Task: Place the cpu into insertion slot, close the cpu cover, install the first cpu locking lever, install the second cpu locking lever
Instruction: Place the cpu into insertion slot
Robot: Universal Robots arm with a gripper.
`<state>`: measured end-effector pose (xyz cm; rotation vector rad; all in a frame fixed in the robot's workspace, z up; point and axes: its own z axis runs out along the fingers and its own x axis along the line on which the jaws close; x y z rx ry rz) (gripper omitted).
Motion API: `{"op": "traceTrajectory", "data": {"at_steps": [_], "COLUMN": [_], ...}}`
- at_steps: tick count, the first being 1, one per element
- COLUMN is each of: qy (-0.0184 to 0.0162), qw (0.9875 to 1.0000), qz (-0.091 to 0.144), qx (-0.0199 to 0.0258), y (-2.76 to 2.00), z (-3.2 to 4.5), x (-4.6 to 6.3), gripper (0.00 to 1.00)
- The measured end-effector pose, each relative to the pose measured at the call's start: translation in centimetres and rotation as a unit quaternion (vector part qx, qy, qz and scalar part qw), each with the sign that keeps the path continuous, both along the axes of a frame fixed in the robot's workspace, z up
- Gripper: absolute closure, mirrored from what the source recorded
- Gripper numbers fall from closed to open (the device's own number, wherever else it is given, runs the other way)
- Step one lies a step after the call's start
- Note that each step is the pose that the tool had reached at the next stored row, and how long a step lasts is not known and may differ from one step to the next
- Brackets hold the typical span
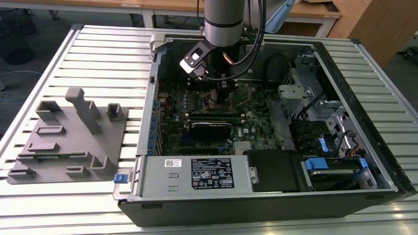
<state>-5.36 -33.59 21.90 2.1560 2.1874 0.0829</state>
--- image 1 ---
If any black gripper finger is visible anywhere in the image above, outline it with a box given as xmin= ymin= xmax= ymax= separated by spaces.
xmin=216 ymin=79 xmax=238 ymax=105

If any metal socket cover frame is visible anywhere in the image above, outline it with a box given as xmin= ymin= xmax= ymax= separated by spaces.
xmin=229 ymin=83 xmax=252 ymax=110

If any metal wire locking lever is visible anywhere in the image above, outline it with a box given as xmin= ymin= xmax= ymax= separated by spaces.
xmin=196 ymin=78 xmax=208 ymax=96

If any CPU socket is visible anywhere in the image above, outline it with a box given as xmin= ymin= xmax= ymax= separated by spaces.
xmin=201 ymin=92 xmax=237 ymax=114

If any green motherboard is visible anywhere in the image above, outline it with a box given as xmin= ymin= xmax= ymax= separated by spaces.
xmin=155 ymin=77 xmax=286 ymax=156

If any black graphics card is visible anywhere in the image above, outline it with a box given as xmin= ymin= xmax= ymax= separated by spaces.
xmin=192 ymin=121 xmax=234 ymax=143

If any silver drive cage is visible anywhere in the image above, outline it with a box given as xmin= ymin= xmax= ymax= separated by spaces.
xmin=277 ymin=54 xmax=353 ymax=152

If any silver chipset heatsink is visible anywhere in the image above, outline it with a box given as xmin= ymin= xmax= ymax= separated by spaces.
xmin=234 ymin=141 xmax=256 ymax=151

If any grey case latch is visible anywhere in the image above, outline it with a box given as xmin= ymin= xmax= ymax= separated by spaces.
xmin=150 ymin=34 xmax=169 ymax=54

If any black plastic shroud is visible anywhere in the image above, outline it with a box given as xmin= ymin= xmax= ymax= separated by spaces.
xmin=245 ymin=149 xmax=312 ymax=193

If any hard disk in blue carrier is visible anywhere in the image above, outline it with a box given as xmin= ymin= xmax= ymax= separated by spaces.
xmin=302 ymin=158 xmax=370 ymax=192

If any grey power supply unit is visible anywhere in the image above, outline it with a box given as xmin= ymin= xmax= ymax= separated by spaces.
xmin=139 ymin=155 xmax=256 ymax=198

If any grey parts rack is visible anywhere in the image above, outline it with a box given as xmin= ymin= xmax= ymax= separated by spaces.
xmin=6 ymin=87 xmax=130 ymax=186

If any black open PC case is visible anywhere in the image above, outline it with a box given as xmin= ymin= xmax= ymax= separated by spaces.
xmin=113 ymin=33 xmax=418 ymax=228

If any wooden cabinet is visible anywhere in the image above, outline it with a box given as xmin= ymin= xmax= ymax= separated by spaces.
xmin=329 ymin=0 xmax=418 ymax=68

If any black office chair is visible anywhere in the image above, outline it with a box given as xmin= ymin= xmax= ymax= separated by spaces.
xmin=0 ymin=7 xmax=38 ymax=66

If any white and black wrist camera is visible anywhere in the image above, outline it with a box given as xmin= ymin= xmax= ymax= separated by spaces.
xmin=180 ymin=40 xmax=218 ymax=80

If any black camera cable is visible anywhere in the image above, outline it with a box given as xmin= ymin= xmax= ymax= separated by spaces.
xmin=206 ymin=0 xmax=268 ymax=81

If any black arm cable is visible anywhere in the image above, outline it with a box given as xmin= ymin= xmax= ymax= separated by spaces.
xmin=196 ymin=0 xmax=208 ymax=35

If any wooden desk white frame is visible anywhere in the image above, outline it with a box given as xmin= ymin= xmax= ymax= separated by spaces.
xmin=153 ymin=0 xmax=342 ymax=37
xmin=0 ymin=0 xmax=154 ymax=29

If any coloured wire bundle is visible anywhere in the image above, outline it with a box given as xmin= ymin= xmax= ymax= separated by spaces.
xmin=346 ymin=144 xmax=364 ymax=158

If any blue floor cable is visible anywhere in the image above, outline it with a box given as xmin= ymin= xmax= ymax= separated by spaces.
xmin=0 ymin=70 xmax=43 ymax=102

